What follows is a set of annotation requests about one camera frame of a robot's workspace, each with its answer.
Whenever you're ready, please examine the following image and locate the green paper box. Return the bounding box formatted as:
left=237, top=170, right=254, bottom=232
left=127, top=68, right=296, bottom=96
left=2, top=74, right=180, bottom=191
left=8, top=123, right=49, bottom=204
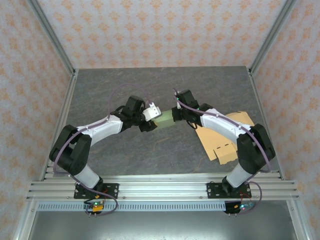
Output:
left=152, top=109, right=178, bottom=129

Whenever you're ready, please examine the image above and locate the aluminium mounting rail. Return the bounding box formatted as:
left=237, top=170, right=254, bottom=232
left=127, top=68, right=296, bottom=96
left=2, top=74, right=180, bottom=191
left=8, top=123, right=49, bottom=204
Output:
left=26, top=174, right=300, bottom=201

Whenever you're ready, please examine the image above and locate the slotted grey cable duct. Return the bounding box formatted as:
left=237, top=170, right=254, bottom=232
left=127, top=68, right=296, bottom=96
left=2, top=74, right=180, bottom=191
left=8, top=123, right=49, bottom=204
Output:
left=36, top=201, right=227, bottom=212

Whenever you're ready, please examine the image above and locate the grey metal sheet panel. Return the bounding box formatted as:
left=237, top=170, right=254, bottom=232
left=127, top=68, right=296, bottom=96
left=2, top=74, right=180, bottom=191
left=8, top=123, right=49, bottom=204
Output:
left=13, top=199, right=312, bottom=240

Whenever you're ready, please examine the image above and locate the orange paper box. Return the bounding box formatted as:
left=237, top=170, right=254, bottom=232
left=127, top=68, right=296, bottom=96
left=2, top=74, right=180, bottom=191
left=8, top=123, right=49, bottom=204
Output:
left=194, top=111, right=256, bottom=166

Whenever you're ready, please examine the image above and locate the aluminium table side rail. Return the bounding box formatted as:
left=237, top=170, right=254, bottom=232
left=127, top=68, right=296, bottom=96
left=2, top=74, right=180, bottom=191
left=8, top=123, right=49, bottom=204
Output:
left=247, top=67, right=286, bottom=180
left=38, top=69, right=80, bottom=181

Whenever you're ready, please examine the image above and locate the circuit board with green light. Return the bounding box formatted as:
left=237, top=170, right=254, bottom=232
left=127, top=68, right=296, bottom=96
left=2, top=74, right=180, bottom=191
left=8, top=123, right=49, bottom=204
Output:
left=224, top=199, right=256, bottom=215

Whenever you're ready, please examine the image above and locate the aluminium frame post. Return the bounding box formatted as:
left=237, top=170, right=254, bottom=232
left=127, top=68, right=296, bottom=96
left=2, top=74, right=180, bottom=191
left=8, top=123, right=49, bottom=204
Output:
left=26, top=0, right=77, bottom=77
left=248, top=0, right=298, bottom=77

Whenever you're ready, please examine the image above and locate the circuit board with yellow connector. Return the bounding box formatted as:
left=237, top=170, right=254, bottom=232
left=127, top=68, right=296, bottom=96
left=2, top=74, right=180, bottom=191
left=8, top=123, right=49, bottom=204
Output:
left=83, top=199, right=106, bottom=216

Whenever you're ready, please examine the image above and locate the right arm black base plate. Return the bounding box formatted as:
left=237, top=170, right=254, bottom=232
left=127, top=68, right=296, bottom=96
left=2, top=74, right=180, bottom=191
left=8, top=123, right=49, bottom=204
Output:
left=206, top=181, right=252, bottom=200

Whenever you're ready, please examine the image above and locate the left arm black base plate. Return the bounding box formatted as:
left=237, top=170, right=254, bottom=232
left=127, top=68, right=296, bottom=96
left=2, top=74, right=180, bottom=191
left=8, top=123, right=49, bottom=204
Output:
left=73, top=183, right=120, bottom=200

